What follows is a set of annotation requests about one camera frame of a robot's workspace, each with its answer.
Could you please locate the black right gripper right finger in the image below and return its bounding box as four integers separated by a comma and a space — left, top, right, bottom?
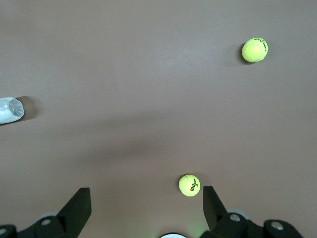
202, 185, 306, 238

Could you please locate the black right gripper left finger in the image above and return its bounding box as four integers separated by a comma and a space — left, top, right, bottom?
0, 187, 91, 238

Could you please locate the white blue tennis ball can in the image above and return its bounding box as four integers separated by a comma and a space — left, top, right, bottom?
0, 96, 26, 126

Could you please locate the yellow tennis ball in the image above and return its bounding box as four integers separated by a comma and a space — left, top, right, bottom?
178, 173, 201, 197
242, 37, 269, 62

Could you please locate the brown table mat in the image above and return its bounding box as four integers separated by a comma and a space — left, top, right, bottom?
0, 0, 317, 238

